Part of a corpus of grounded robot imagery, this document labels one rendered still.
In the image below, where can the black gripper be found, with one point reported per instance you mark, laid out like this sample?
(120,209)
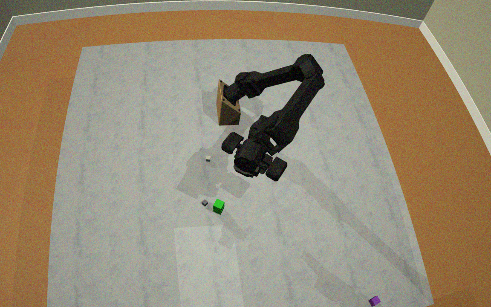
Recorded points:
(274,169)

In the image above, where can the purple cube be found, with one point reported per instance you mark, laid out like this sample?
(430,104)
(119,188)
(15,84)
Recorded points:
(374,301)

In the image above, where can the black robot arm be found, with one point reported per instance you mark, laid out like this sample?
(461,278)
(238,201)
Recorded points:
(282,125)

